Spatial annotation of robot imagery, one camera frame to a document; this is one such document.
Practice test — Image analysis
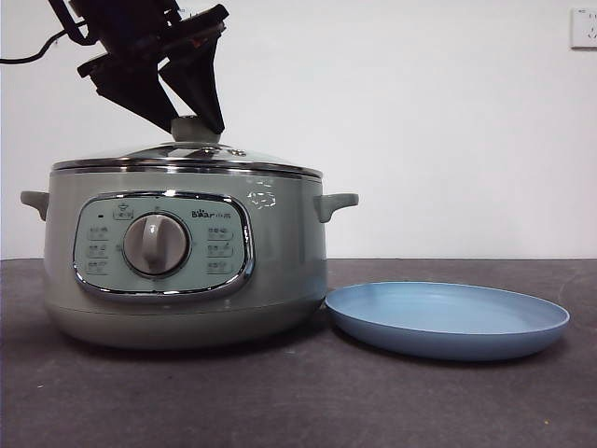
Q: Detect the blue plate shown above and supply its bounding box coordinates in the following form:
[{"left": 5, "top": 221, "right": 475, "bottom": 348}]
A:
[{"left": 325, "top": 281, "right": 571, "bottom": 361}]

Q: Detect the thin black cable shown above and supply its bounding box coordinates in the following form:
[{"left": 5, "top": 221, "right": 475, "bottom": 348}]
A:
[{"left": 0, "top": 21, "right": 76, "bottom": 65}]

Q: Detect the white wall socket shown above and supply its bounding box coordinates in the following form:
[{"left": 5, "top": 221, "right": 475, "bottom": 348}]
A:
[{"left": 570, "top": 7, "right": 597, "bottom": 51}]

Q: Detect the pale green electric steamer pot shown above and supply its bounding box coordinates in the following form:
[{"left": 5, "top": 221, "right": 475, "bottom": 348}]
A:
[{"left": 19, "top": 163, "right": 360, "bottom": 351}]

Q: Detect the glass lid with green knob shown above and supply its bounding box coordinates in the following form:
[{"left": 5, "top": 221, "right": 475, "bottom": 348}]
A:
[{"left": 50, "top": 114, "right": 324, "bottom": 181}]

